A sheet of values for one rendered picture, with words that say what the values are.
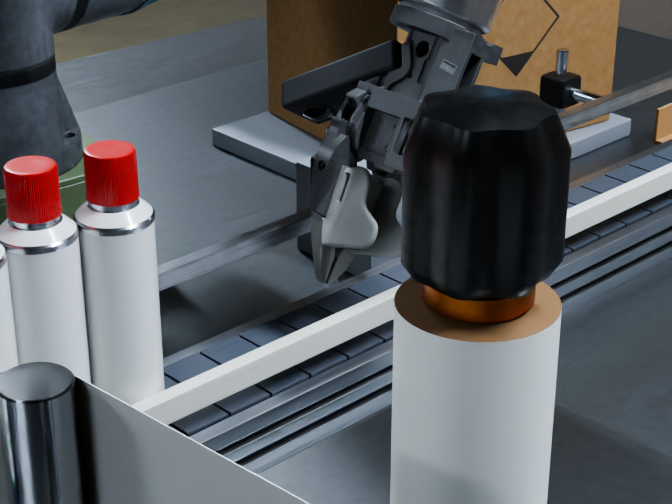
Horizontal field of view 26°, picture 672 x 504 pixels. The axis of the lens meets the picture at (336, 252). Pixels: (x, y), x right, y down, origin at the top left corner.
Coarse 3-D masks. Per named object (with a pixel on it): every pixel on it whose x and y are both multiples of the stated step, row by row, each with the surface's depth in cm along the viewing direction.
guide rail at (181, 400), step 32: (608, 192) 128; (640, 192) 130; (576, 224) 124; (320, 320) 107; (352, 320) 107; (384, 320) 110; (256, 352) 102; (288, 352) 104; (320, 352) 106; (192, 384) 98; (224, 384) 100; (160, 416) 97
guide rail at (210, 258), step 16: (656, 80) 140; (608, 96) 136; (624, 96) 137; (640, 96) 139; (560, 112) 132; (576, 112) 132; (592, 112) 134; (608, 112) 136; (272, 224) 110; (288, 224) 111; (304, 224) 112; (240, 240) 108; (256, 240) 109; (272, 240) 110; (192, 256) 106; (208, 256) 106; (224, 256) 107; (240, 256) 108; (160, 272) 103; (176, 272) 104; (192, 272) 105; (160, 288) 103
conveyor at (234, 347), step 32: (640, 160) 144; (576, 192) 136; (608, 224) 130; (352, 288) 119; (384, 288) 119; (288, 320) 114; (224, 352) 109; (352, 352) 109; (256, 384) 105; (288, 384) 105; (192, 416) 101; (224, 416) 101
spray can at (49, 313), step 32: (32, 160) 90; (32, 192) 88; (32, 224) 89; (64, 224) 90; (32, 256) 89; (64, 256) 90; (32, 288) 90; (64, 288) 91; (32, 320) 91; (64, 320) 92; (32, 352) 92; (64, 352) 92
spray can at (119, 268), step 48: (96, 144) 92; (96, 192) 91; (96, 240) 92; (144, 240) 93; (96, 288) 93; (144, 288) 94; (96, 336) 95; (144, 336) 95; (96, 384) 97; (144, 384) 97
